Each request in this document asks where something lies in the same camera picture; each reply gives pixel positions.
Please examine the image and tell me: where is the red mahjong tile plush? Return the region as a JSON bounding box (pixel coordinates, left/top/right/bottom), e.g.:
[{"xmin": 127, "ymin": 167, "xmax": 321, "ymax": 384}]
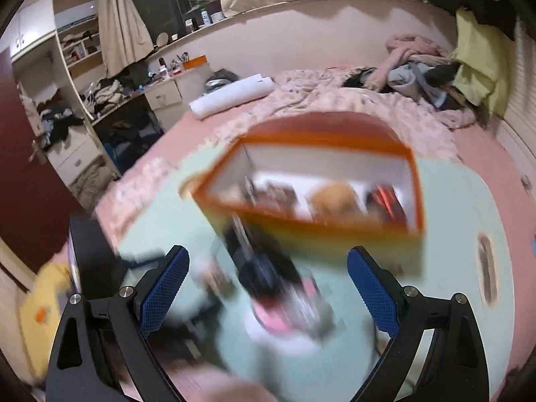
[{"xmin": 365, "ymin": 184, "xmax": 407, "ymax": 228}]

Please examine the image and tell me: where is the capybara plush keychain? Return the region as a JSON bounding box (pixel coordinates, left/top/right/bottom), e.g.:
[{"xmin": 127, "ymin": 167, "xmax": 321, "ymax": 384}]
[{"xmin": 308, "ymin": 182, "xmax": 362, "ymax": 221}]

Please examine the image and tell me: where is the orange gradient storage box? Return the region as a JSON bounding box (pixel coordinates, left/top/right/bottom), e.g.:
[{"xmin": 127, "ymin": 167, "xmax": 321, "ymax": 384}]
[{"xmin": 193, "ymin": 132, "xmax": 425, "ymax": 277}]

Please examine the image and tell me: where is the pink floral quilt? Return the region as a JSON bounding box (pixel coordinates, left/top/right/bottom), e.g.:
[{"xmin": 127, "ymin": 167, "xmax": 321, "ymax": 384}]
[{"xmin": 94, "ymin": 68, "xmax": 476, "ymax": 243}]

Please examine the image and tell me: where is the red cushion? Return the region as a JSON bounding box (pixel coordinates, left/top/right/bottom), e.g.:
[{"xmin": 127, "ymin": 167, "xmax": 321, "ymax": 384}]
[{"xmin": 247, "ymin": 112, "xmax": 401, "ymax": 142}]

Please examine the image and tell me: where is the white drawer desk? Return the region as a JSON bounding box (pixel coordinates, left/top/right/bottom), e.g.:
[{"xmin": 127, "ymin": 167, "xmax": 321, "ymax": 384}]
[{"xmin": 144, "ymin": 64, "xmax": 213, "ymax": 132}]

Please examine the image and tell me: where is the pile of clothes on bed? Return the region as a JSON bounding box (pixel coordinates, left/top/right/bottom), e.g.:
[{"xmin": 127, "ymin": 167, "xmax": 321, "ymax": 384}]
[{"xmin": 342, "ymin": 33, "xmax": 464, "ymax": 111}]

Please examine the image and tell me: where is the green hanging cloth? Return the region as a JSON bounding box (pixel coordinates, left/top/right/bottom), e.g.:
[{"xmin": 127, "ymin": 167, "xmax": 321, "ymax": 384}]
[{"xmin": 453, "ymin": 9, "xmax": 510, "ymax": 118}]

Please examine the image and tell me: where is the small orange box on desk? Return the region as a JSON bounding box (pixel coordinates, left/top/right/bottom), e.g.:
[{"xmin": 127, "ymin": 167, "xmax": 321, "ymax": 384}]
[{"xmin": 183, "ymin": 55, "xmax": 208, "ymax": 70}]

